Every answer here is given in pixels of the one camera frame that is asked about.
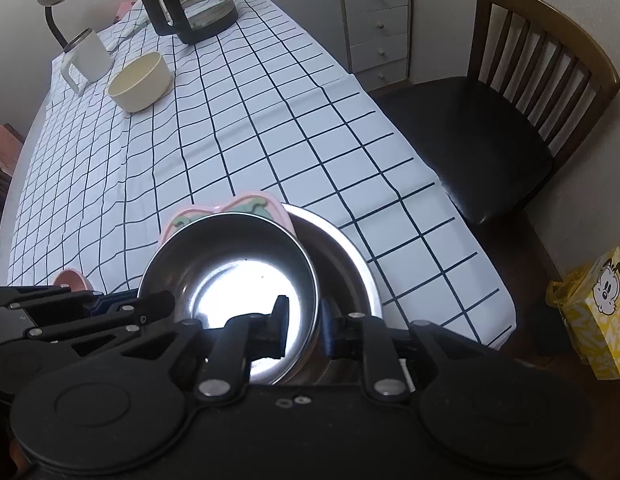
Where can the white drawer cabinet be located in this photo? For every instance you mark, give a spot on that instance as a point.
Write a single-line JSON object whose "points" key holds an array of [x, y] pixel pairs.
{"points": [[374, 25]]}

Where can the wooden slat-back chair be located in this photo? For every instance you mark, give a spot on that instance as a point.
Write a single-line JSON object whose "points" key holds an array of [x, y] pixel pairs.
{"points": [[489, 135]]}

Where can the pink steel-lined bowl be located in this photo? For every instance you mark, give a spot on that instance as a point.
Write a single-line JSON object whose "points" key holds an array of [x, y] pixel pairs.
{"points": [[215, 255]]}

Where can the pink bear-shaped plate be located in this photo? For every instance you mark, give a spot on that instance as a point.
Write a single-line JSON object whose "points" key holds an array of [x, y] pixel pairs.
{"points": [[72, 281]]}

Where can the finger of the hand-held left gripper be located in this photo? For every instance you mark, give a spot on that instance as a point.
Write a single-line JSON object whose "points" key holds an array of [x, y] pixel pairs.
{"points": [[115, 317], [50, 296]]}

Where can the yellow cartoon tissue box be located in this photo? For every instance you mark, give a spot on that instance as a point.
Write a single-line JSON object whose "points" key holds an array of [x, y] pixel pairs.
{"points": [[602, 305]]}

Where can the cream bowl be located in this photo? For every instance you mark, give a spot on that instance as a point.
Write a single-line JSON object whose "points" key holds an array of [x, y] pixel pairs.
{"points": [[140, 85]]}

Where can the glass coffee pot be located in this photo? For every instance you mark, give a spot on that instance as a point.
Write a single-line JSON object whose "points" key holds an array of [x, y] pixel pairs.
{"points": [[205, 5]]}

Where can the pink cloth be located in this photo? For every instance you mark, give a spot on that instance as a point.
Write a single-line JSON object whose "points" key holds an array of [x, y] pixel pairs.
{"points": [[2, 142]]}

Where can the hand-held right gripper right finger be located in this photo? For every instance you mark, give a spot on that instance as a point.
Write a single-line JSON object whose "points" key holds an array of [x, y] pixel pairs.
{"points": [[332, 335]]}

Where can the checked tablecloth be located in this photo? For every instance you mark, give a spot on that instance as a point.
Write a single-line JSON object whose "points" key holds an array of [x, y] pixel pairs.
{"points": [[240, 135]]}

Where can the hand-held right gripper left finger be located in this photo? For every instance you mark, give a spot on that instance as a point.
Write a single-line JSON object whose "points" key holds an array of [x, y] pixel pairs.
{"points": [[276, 330]]}

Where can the large steel bowl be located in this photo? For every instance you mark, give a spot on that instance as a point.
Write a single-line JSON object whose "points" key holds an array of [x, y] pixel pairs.
{"points": [[340, 260]]}

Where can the white lidded mug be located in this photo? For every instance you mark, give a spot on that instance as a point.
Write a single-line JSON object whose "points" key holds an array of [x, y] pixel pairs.
{"points": [[92, 57]]}

